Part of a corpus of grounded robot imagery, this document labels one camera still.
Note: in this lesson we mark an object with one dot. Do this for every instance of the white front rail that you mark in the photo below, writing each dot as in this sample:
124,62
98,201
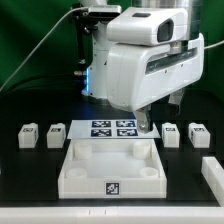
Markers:
116,215

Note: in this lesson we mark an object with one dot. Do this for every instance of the white right obstacle wall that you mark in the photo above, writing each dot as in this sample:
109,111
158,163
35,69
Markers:
213,173

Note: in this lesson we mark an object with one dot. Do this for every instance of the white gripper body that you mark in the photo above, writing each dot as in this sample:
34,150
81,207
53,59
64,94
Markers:
138,75

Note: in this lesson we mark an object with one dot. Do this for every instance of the white square tabletop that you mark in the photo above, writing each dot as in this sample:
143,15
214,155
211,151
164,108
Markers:
112,168

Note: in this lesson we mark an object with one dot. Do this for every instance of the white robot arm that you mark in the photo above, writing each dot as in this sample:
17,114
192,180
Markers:
97,78

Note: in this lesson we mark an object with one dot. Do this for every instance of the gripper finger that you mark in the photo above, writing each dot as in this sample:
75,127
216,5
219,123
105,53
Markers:
143,120
175,98

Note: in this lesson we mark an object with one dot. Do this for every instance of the black camera stand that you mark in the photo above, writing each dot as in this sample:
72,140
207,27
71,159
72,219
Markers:
80,18

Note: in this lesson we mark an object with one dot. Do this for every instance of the marker sheet with tags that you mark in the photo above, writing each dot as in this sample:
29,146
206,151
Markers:
108,129

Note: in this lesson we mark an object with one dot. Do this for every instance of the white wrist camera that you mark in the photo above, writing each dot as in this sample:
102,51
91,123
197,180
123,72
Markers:
148,26

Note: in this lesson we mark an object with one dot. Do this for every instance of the grey camera on stand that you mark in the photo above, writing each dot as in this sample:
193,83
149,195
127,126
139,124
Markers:
104,10

